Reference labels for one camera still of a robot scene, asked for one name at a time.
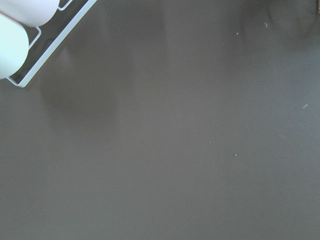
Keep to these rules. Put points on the pale pink cup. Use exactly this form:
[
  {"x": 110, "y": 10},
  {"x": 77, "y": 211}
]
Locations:
[{"x": 31, "y": 13}]

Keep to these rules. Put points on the pale green cup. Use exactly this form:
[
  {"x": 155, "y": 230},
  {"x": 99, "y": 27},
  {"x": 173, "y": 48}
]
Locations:
[{"x": 14, "y": 46}]

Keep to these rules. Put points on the white wire cup rack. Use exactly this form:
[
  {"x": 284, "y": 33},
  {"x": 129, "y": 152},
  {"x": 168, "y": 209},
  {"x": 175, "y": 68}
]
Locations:
[{"x": 45, "y": 39}]

